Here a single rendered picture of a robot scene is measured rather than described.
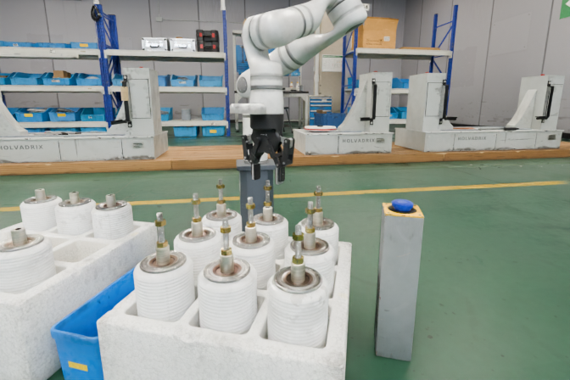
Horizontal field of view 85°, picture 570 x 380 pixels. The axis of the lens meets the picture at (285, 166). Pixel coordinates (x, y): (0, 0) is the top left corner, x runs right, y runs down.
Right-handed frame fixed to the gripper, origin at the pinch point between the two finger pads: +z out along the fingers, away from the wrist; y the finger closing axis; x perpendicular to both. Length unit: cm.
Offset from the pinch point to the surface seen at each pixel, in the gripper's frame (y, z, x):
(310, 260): -18.2, 11.1, 9.8
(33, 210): 58, 12, 30
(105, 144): 213, 15, -56
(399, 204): -28.2, 2.8, -5.8
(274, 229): -4.0, 11.2, 2.5
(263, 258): -9.2, 12.4, 12.3
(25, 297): 21.9, 17.7, 41.2
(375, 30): 172, -140, -490
